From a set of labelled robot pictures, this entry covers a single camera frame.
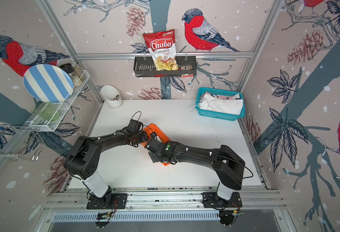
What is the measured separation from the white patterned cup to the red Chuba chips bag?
1.43 feet

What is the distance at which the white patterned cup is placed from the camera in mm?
1093

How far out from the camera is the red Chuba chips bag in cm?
80
